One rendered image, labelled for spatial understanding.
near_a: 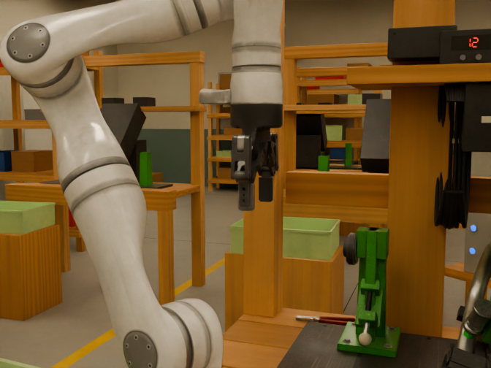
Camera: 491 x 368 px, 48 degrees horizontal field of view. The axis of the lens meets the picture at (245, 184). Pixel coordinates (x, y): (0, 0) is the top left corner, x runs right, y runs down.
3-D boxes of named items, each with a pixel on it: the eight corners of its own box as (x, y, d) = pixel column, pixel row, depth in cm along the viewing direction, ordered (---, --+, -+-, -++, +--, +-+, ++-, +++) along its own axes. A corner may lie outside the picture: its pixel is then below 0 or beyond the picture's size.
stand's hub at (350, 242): (354, 269, 127) (355, 236, 126) (340, 267, 128) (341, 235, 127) (359, 261, 134) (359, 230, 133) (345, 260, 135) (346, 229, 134)
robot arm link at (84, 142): (23, 71, 84) (83, 215, 76) (-10, 36, 75) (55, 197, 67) (79, 44, 84) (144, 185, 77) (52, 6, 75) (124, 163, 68)
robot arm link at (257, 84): (219, 106, 86) (219, 65, 85) (290, 104, 82) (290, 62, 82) (195, 104, 78) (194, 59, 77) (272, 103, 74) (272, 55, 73)
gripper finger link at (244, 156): (234, 134, 75) (234, 178, 76) (229, 135, 73) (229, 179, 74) (253, 134, 74) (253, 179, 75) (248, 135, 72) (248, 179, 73)
